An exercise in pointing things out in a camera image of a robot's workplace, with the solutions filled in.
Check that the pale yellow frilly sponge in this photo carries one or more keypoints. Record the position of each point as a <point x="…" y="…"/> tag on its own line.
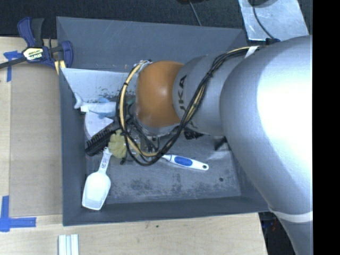
<point x="117" y="145"/>

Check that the grey metal bin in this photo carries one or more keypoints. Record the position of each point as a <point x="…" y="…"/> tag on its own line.
<point x="159" y="185"/>

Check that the black brush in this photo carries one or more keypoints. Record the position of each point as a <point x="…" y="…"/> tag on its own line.
<point x="97" y="142"/>

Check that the white plastic scoop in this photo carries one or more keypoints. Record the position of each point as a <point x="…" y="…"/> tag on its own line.
<point x="96" y="187"/>

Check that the pale wood flat board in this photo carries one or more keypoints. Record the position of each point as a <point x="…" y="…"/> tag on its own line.
<point x="34" y="142"/>

